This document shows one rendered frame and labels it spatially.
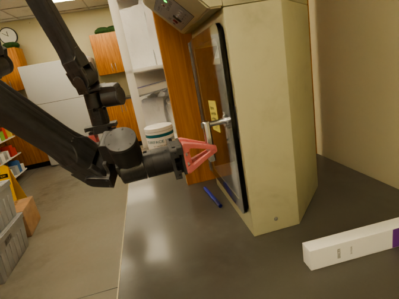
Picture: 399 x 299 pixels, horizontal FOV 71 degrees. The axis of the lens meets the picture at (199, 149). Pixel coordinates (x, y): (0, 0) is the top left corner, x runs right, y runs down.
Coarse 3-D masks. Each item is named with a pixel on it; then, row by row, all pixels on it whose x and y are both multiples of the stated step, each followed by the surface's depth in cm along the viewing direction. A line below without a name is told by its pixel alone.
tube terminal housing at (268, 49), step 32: (224, 0) 49; (256, 0) 50; (288, 0) 55; (192, 32) 77; (224, 32) 51; (256, 32) 52; (288, 32) 55; (256, 64) 53; (288, 64) 55; (256, 96) 55; (288, 96) 56; (256, 128) 56; (288, 128) 58; (256, 160) 58; (288, 160) 60; (224, 192) 84; (256, 192) 60; (288, 192) 62; (256, 224) 62; (288, 224) 64
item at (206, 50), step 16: (208, 32) 57; (192, 48) 77; (208, 48) 60; (224, 48) 52; (208, 64) 63; (224, 64) 53; (208, 80) 67; (224, 80) 54; (208, 96) 70; (224, 96) 56; (208, 112) 75; (224, 112) 59; (224, 128) 62; (224, 144) 65; (224, 160) 69; (224, 176) 73; (240, 176) 59; (240, 192) 61; (240, 208) 64
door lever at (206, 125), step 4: (224, 116) 59; (212, 120) 59; (216, 120) 59; (220, 120) 59; (224, 120) 59; (204, 124) 58; (208, 124) 59; (212, 124) 59; (216, 124) 59; (220, 124) 60; (224, 124) 60; (204, 128) 59; (208, 128) 59; (204, 132) 59; (208, 132) 59; (204, 136) 60; (208, 136) 59; (208, 140) 60; (212, 140) 60; (212, 144) 60; (212, 156) 61; (208, 160) 62; (212, 160) 61
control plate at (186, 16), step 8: (160, 0) 62; (168, 0) 58; (160, 8) 68; (168, 8) 64; (176, 8) 60; (184, 8) 57; (168, 16) 70; (176, 16) 65; (184, 16) 62; (192, 16) 58; (176, 24) 73; (184, 24) 68
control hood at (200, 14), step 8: (144, 0) 71; (152, 0) 66; (176, 0) 55; (184, 0) 53; (192, 0) 50; (200, 0) 48; (208, 0) 48; (216, 0) 49; (152, 8) 74; (192, 8) 54; (200, 8) 51; (208, 8) 49; (216, 8) 50; (160, 16) 76; (200, 16) 56; (208, 16) 56; (192, 24) 65; (200, 24) 66; (184, 32) 76
